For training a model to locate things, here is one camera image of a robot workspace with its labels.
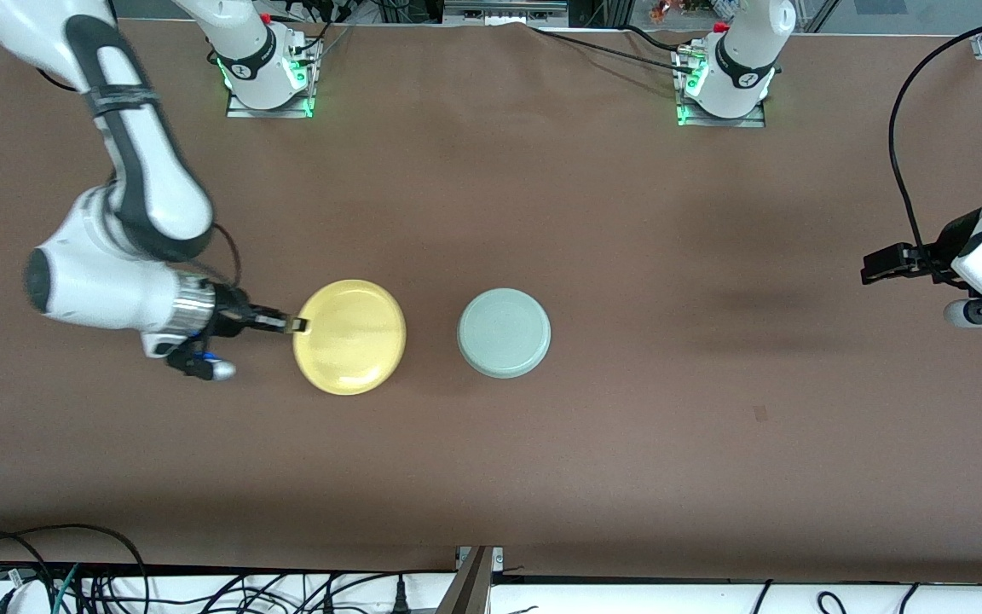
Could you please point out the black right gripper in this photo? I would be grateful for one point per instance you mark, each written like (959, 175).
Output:
(229, 311)

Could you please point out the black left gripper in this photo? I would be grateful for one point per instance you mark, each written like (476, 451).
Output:
(952, 240)

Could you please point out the yellow round plate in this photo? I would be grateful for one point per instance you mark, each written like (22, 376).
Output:
(350, 337)

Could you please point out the pale green round plate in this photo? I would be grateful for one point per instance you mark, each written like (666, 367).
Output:
(504, 333)

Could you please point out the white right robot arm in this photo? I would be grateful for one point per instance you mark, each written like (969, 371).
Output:
(141, 170)

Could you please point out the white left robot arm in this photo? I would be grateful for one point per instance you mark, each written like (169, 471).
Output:
(742, 60)

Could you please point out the black power plug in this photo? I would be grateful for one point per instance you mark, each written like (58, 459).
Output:
(401, 597)

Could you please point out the brown table cover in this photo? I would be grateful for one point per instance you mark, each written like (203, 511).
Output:
(627, 469)

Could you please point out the grey metal box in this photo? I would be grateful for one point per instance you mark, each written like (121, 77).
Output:
(504, 10)

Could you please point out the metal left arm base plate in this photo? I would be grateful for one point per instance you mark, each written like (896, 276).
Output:
(755, 121)

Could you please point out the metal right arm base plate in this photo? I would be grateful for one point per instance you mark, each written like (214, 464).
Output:
(239, 109)

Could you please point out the aluminium frame profile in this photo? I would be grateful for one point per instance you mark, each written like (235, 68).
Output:
(470, 588)

